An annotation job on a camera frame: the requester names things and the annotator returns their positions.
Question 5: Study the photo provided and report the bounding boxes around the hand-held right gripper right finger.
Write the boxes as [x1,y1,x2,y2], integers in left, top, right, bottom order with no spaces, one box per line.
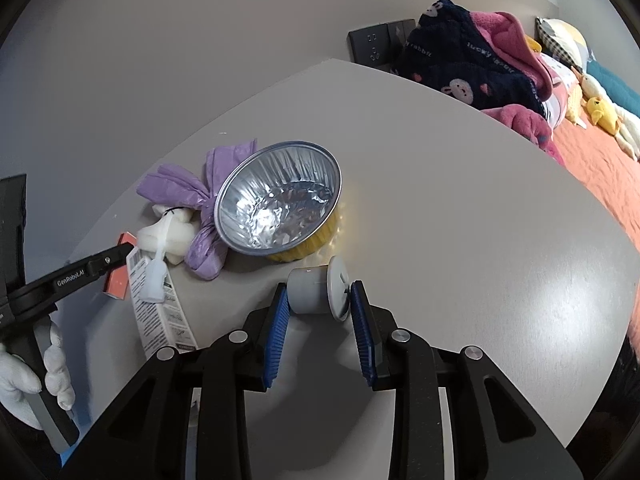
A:
[350,280,586,480]

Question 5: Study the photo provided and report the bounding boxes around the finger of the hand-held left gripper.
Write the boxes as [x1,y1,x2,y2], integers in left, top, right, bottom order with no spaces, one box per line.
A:
[0,241,140,333]

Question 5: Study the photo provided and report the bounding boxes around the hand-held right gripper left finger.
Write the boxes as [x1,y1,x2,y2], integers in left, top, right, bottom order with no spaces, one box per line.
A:
[57,282,291,480]

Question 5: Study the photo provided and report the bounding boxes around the orange small packet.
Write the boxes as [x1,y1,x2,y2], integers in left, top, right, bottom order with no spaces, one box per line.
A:
[102,231,138,301]

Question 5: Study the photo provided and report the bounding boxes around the grey stopper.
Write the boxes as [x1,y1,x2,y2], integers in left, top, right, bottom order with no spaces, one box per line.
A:
[289,255,353,322]

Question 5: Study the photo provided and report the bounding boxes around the long white barcode box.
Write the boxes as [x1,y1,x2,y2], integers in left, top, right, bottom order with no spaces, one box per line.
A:
[125,247,197,361]

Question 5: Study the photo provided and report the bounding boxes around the white dropper tube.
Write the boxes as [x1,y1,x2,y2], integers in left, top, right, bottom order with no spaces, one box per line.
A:
[136,207,197,305]

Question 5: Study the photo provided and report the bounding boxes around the foil bowl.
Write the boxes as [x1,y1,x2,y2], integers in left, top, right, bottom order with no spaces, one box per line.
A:
[214,141,343,264]

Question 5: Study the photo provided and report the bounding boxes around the purple plastic bag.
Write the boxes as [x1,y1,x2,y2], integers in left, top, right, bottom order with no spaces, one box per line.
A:
[137,137,261,281]

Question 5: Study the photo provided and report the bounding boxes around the person's left hand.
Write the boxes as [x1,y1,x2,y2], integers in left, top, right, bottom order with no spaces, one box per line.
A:
[0,320,77,431]

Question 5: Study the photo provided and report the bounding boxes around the bed with orange sheet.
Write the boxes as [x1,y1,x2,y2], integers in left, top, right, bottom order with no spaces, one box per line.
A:
[552,120,640,251]

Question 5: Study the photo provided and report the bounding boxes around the navy printed fleece blanket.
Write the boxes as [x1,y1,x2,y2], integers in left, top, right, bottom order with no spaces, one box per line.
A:
[390,0,546,116]

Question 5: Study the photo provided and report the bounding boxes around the pink white cartoon blanket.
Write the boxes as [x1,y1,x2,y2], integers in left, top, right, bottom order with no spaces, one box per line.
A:
[542,55,583,126]

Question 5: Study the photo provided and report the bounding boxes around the yellow duck plush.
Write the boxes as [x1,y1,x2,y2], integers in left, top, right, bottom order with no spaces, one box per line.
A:
[585,96,621,133]

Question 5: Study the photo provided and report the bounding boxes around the white goose plush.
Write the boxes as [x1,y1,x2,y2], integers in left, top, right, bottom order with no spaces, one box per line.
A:
[572,67,640,161]

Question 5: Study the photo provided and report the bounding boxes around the pink fleece blanket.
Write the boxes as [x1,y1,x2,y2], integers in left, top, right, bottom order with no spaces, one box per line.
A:
[472,10,556,101]

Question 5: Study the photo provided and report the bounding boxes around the teal pillow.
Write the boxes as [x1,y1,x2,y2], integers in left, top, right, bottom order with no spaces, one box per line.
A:
[585,57,640,116]

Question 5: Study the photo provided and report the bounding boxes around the plaid pillow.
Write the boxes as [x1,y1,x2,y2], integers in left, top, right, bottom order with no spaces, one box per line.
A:
[536,16,591,68]

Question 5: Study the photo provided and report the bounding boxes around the black wall socket panel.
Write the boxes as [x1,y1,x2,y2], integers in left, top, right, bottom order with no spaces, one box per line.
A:
[348,18,418,73]

